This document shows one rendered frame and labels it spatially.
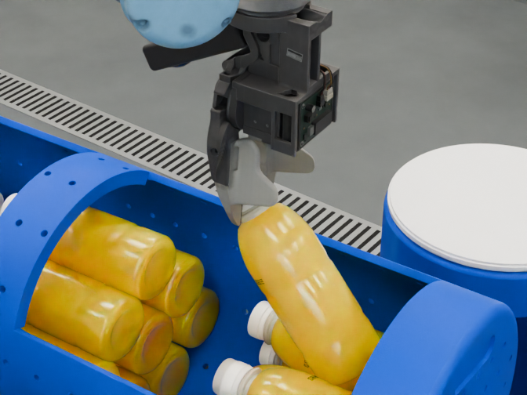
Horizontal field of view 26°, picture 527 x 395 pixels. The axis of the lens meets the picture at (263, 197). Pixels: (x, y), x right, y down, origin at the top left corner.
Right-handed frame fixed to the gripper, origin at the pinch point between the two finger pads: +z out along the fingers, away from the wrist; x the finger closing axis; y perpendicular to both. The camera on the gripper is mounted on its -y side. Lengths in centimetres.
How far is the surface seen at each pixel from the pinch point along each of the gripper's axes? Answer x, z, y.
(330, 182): 176, 127, -86
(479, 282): 32.8, 26.4, 12.0
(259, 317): 3.1, 16.5, -0.2
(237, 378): -7.1, 14.7, 3.9
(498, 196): 47, 24, 8
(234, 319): 10.3, 25.7, -8.2
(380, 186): 183, 127, -72
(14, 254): -10.5, 8.0, -19.5
